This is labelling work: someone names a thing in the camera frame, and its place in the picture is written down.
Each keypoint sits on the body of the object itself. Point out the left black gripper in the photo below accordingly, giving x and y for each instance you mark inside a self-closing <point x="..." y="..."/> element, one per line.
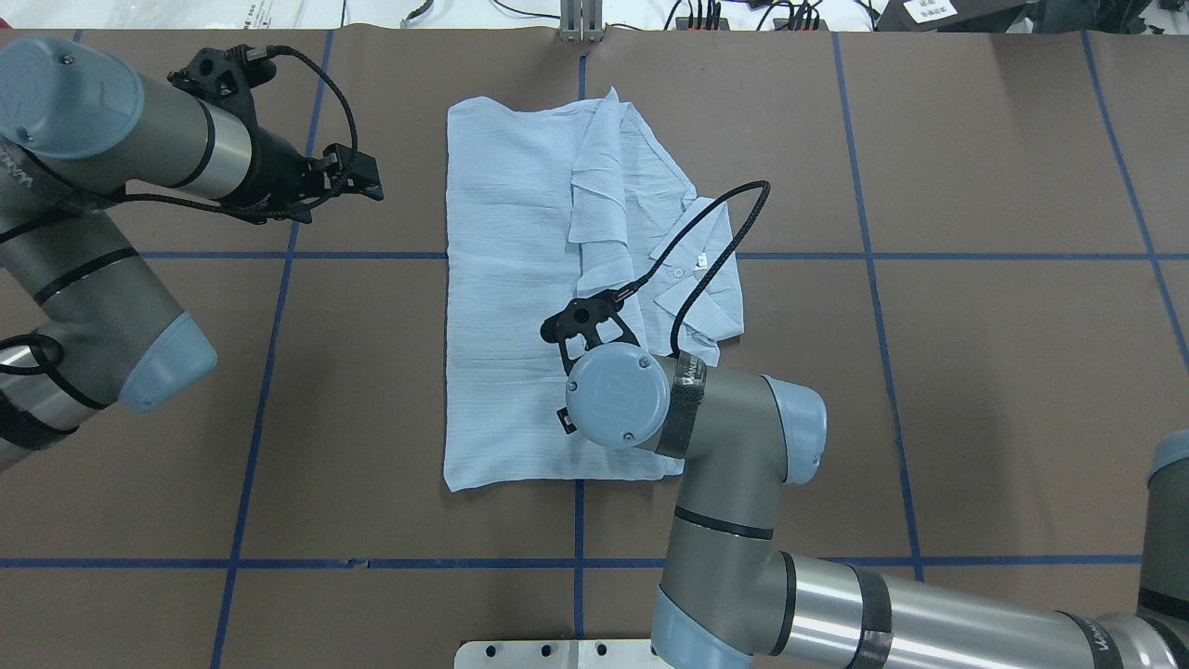
<point x="275" y="170"/>

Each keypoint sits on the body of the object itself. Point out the light blue button shirt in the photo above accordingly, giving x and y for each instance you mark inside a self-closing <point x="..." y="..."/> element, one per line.
<point x="543" y="207"/>

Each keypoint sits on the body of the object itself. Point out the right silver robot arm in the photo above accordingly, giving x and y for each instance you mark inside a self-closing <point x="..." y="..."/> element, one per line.
<point x="727" y="594"/>

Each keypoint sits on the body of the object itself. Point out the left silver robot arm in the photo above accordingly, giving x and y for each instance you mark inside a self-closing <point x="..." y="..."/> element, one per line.
<point x="83" y="132"/>

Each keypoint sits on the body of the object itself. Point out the black orange adapter upper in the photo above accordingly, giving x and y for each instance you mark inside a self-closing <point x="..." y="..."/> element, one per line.
<point x="704" y="16"/>

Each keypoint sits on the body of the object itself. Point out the black orange adapter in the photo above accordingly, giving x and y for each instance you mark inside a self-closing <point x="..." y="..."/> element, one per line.
<point x="704" y="16"/>
<point x="800" y="17"/>

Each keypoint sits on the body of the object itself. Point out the black orange adapter lower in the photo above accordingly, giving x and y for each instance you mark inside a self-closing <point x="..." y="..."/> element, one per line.
<point x="800" y="17"/>

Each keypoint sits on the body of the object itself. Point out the aluminium frame post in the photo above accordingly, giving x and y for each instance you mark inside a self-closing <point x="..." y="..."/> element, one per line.
<point x="581" y="21"/>

